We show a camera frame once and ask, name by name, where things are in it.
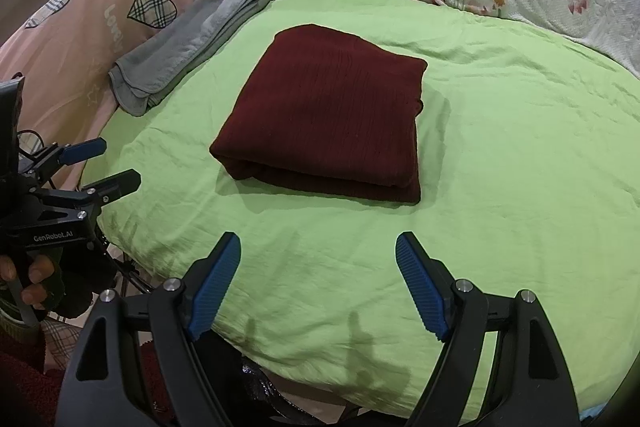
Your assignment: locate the folded grey cloth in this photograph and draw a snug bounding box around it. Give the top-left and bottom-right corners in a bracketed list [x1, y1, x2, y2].
[108, 0, 272, 118]

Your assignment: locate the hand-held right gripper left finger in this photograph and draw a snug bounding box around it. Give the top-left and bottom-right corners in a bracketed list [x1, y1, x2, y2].
[57, 231, 243, 427]

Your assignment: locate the person's left hand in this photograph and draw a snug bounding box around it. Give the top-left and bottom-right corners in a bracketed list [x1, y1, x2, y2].
[0, 251, 97, 322]

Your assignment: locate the plaid cloth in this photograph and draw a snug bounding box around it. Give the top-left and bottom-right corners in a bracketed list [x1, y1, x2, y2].
[41, 319, 83, 370]

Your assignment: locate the black plastic bag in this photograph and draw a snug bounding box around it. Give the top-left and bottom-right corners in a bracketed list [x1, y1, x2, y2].
[239, 352, 363, 427]

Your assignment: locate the dark red clothing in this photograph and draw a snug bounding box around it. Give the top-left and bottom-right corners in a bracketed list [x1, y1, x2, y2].
[0, 329, 68, 427]

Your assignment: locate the black stand with cables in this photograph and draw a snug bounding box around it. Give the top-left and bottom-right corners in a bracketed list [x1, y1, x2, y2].
[94, 229, 153, 300]

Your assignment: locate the dark red knit sweater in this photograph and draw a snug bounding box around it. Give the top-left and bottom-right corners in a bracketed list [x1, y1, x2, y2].
[209, 23, 429, 204]

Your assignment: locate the pink quilt with plaid hearts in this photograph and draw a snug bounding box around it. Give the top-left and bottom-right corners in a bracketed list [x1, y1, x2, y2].
[0, 0, 221, 192]

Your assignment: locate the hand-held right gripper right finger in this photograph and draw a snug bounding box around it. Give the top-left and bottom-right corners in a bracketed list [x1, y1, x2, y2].
[395, 231, 581, 427]

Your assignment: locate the green bed sheet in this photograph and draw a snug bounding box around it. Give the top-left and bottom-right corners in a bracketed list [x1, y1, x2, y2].
[80, 0, 640, 425]

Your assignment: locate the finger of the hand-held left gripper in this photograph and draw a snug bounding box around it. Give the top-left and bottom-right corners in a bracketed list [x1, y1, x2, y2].
[75, 168, 143, 208]
[30, 136, 108, 178]

